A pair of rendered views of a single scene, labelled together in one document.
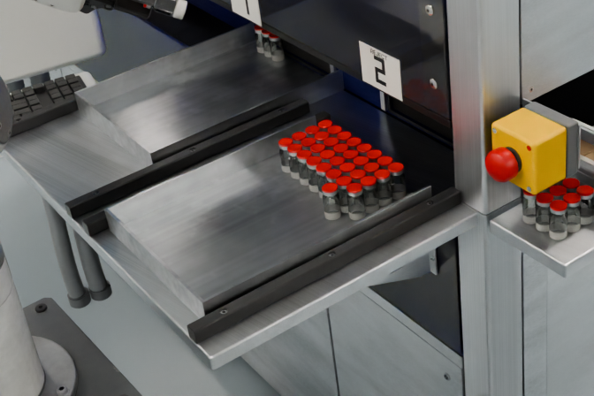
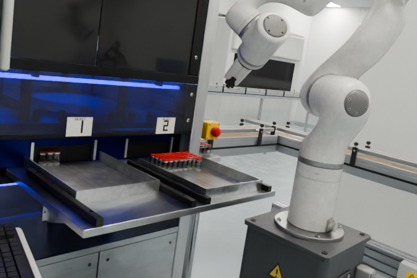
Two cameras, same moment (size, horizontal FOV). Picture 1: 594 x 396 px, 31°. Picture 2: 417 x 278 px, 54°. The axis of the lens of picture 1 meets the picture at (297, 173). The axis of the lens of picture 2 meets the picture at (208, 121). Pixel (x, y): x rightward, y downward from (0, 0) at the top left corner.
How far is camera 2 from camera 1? 2.06 m
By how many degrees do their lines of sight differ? 98
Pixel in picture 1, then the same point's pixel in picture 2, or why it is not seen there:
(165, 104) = (87, 185)
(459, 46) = (200, 103)
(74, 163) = (141, 206)
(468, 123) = (198, 128)
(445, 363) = (169, 237)
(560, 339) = not seen: hidden behind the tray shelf
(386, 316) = (141, 243)
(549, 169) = not seen: hidden behind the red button
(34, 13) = not seen: outside the picture
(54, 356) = (284, 214)
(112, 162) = (143, 198)
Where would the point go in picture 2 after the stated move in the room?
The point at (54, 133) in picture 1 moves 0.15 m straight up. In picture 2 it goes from (99, 211) to (106, 151)
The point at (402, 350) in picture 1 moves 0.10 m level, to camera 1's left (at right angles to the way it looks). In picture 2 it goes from (147, 253) to (150, 267)
